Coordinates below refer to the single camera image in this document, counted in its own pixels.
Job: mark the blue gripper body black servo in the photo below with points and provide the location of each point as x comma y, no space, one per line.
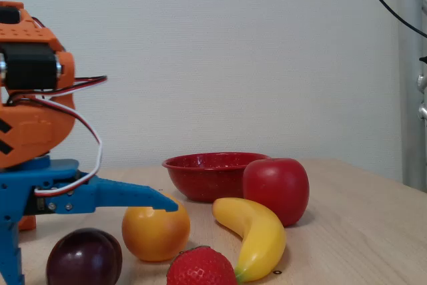
31,178

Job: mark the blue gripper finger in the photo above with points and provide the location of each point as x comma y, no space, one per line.
10,251
133,193

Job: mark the dark purple plum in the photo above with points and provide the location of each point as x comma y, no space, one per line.
83,258

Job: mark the orange robot base block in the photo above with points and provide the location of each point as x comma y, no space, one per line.
27,223

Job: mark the red speckled bowl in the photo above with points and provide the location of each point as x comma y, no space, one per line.
207,181

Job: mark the yellow orange peach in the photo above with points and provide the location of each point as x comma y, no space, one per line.
155,235

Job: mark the red strawberry green leaves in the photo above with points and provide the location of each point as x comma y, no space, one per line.
200,268

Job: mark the yellow banana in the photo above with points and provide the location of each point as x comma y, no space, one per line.
263,231

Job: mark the red apple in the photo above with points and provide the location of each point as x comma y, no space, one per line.
277,191

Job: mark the grey metal pole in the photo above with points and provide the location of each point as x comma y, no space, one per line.
411,115

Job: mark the silver clamp knob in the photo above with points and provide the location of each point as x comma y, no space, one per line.
422,82
423,111

